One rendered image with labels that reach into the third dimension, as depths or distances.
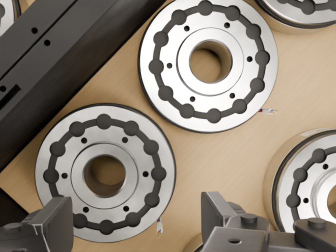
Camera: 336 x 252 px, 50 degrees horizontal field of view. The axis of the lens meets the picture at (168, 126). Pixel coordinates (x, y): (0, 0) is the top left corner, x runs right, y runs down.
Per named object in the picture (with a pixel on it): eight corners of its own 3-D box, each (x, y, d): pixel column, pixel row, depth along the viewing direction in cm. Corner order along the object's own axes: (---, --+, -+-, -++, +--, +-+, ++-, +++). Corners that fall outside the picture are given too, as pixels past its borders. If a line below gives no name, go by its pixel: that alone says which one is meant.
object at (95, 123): (108, 267, 27) (107, 271, 26) (7, 175, 26) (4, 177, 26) (202, 171, 27) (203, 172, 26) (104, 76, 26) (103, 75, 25)
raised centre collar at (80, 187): (106, 221, 26) (105, 224, 26) (56, 175, 26) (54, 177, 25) (153, 173, 26) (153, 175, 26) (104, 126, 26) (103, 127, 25)
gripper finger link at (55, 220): (47, 224, 11) (72, 193, 15) (26, 225, 11) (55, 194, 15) (50, 292, 11) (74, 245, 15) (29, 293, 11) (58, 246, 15)
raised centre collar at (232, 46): (213, 110, 26) (214, 110, 26) (161, 66, 26) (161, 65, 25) (256, 58, 26) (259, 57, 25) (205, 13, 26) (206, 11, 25)
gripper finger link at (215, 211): (219, 283, 12) (201, 239, 15) (239, 282, 12) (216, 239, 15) (218, 217, 12) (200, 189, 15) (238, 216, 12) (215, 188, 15)
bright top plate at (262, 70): (216, 159, 27) (217, 160, 26) (111, 71, 26) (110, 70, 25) (303, 55, 27) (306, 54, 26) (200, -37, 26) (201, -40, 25)
